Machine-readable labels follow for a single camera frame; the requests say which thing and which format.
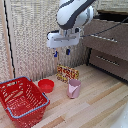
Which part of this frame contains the brown wooden drawer cabinet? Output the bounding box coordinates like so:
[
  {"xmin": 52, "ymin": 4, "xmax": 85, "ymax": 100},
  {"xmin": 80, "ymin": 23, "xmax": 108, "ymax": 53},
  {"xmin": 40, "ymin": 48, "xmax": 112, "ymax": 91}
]
[{"xmin": 81, "ymin": 9, "xmax": 128, "ymax": 82}]

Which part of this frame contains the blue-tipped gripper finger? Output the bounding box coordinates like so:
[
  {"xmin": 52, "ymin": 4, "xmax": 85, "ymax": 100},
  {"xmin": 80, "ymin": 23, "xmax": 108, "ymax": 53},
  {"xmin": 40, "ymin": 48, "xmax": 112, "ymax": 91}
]
[
  {"xmin": 65, "ymin": 45, "xmax": 72, "ymax": 56},
  {"xmin": 53, "ymin": 47, "xmax": 59, "ymax": 59}
]

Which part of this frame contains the red bowl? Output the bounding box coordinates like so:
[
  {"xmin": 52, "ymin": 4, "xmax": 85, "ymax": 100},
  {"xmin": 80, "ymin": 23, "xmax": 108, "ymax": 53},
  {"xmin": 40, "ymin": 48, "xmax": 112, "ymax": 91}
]
[{"xmin": 37, "ymin": 78, "xmax": 55, "ymax": 94}]

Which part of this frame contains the red yellow patterned box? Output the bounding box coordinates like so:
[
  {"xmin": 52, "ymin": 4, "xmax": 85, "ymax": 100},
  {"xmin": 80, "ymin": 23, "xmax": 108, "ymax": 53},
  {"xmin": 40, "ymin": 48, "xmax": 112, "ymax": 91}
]
[{"xmin": 55, "ymin": 64, "xmax": 80, "ymax": 84}]

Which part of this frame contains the black cable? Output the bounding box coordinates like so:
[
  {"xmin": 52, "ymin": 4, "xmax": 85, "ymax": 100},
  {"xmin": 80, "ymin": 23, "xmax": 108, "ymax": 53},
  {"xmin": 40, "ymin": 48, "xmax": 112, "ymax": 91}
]
[{"xmin": 80, "ymin": 16, "xmax": 128, "ymax": 38}]

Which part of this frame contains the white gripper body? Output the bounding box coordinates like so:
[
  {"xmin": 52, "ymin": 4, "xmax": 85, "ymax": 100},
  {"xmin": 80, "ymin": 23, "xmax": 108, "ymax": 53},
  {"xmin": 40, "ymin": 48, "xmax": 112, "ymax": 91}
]
[{"xmin": 46, "ymin": 29, "xmax": 81, "ymax": 50}]

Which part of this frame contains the red plastic shopping basket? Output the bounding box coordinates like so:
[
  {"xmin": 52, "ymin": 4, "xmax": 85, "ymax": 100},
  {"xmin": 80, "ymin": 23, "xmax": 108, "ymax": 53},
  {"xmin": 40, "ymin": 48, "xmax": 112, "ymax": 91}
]
[{"xmin": 0, "ymin": 76, "xmax": 51, "ymax": 128}]

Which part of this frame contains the pink mug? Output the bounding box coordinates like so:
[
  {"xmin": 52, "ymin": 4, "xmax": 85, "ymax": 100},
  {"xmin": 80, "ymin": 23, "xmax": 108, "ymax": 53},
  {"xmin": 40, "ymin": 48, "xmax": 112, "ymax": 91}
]
[{"xmin": 66, "ymin": 78, "xmax": 82, "ymax": 100}]

